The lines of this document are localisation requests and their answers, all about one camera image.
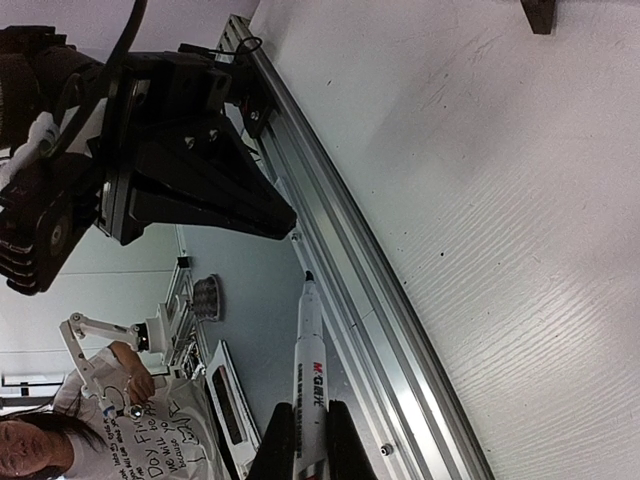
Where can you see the white whiteboard marker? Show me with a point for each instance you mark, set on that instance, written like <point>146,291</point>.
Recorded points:
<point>310,395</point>

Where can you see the right black whiteboard foot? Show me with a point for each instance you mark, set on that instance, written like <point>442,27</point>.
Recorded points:
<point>540,15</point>

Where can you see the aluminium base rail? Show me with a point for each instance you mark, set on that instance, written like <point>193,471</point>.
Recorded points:
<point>411,420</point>

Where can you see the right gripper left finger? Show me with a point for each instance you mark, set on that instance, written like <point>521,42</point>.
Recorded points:
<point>275,456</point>

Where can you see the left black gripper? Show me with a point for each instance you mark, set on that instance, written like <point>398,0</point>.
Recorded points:
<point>119,145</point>

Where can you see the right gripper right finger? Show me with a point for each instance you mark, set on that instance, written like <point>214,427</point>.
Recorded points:
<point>347,456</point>

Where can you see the grey egg crate foam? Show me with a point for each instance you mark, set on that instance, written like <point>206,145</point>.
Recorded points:
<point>206,299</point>

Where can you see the white keyboard on desk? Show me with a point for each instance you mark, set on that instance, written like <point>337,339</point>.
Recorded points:
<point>238,427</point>

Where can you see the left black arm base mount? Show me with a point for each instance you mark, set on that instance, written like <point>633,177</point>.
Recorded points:
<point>247,91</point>

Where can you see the person in white t-shirt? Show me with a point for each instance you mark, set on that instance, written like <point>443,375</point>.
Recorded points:
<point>175,438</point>

